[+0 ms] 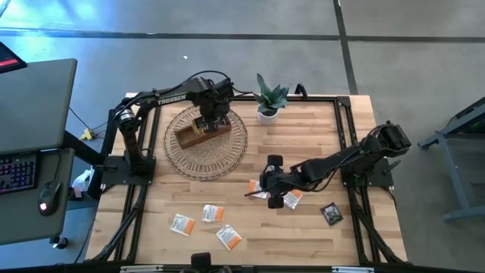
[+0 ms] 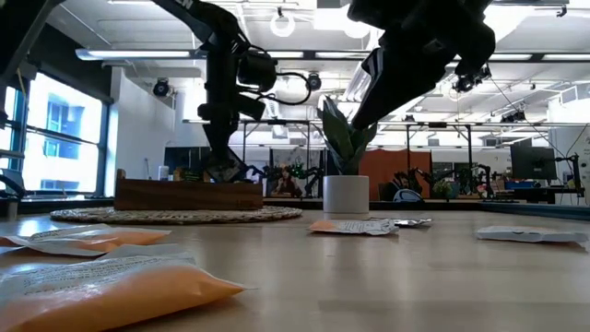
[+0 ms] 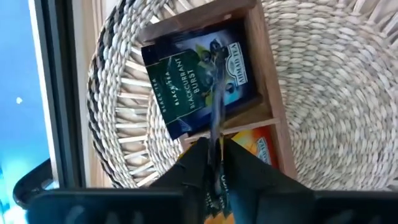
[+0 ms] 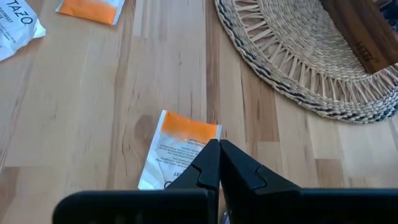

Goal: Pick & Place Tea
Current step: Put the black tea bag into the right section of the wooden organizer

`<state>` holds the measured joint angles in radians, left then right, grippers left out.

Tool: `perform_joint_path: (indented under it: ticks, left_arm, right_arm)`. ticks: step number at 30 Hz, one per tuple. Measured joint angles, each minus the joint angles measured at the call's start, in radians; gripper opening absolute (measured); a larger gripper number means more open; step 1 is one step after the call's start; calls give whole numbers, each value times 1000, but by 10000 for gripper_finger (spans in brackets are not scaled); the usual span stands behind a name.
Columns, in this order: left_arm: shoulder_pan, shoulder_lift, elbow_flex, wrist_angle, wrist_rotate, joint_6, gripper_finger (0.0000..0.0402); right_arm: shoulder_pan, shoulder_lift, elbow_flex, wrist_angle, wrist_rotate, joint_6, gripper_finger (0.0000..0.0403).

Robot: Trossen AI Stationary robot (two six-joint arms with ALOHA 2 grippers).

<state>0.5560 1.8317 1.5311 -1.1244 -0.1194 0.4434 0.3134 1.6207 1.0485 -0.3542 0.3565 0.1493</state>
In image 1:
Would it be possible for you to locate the snake plant in white pot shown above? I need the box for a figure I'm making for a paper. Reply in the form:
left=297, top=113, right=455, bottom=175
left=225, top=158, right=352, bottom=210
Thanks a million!
left=252, top=73, right=292, bottom=127

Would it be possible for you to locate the black computer mouse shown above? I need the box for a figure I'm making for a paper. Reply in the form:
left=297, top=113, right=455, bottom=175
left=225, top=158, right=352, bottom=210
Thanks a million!
left=37, top=180, right=62, bottom=217

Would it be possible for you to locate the wooden compartment tea tray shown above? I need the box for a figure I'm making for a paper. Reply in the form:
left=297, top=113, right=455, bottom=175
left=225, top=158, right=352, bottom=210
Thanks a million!
left=174, top=113, right=233, bottom=150

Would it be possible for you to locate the white frame bracket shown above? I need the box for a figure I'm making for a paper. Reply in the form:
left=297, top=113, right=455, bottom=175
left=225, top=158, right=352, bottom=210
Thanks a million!
left=332, top=266, right=375, bottom=273
left=120, top=265, right=164, bottom=273

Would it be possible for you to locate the white orange Tazo tea packet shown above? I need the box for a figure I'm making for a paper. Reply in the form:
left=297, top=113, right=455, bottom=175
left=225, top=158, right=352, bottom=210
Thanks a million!
left=170, top=213, right=196, bottom=237
left=283, top=188, right=304, bottom=211
left=215, top=224, right=243, bottom=252
left=248, top=179, right=269, bottom=200
left=202, top=204, right=225, bottom=224

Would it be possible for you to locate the black tea packet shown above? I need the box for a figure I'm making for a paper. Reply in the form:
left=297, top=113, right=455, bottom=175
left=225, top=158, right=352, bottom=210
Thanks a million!
left=320, top=202, right=345, bottom=227

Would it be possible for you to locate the white plastic item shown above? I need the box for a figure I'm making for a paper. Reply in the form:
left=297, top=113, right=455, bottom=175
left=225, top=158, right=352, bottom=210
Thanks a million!
left=70, top=168, right=95, bottom=200

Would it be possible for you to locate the black aluminium table frame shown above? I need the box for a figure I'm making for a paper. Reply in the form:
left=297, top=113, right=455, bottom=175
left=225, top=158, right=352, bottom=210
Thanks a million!
left=85, top=83, right=408, bottom=273

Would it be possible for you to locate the grey metal table frame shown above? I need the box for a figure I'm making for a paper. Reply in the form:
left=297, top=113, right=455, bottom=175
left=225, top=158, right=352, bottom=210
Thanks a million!
left=418, top=96, right=485, bottom=223

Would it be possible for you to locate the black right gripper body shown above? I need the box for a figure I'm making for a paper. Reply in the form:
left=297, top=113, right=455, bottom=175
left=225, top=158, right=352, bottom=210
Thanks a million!
left=259, top=154, right=304, bottom=209

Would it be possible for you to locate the black rectangular object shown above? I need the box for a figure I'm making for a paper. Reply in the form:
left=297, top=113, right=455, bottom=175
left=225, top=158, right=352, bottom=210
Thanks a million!
left=190, top=252, right=212, bottom=273

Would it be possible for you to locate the black upright post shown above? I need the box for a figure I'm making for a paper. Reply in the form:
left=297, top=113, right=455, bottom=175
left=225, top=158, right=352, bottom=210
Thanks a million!
left=105, top=108, right=120, bottom=134

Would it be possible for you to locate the grey desk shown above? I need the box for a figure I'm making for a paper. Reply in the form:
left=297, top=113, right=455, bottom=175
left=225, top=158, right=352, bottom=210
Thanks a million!
left=0, top=58, right=79, bottom=246

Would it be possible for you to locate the black monitor red stripe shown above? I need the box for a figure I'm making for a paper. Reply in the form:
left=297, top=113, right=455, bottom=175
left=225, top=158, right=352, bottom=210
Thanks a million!
left=0, top=40, right=28, bottom=75

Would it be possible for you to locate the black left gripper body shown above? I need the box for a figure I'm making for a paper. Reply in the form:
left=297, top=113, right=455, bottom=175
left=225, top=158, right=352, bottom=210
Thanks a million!
left=199, top=96, right=233, bottom=130

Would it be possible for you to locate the black backlit keyboard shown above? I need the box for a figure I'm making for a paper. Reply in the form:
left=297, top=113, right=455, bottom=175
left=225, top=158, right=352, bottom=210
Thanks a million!
left=0, top=152, right=39, bottom=195

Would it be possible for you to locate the round woven placemat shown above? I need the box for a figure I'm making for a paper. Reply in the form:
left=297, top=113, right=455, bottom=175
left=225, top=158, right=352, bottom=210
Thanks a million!
left=163, top=105, right=249, bottom=181

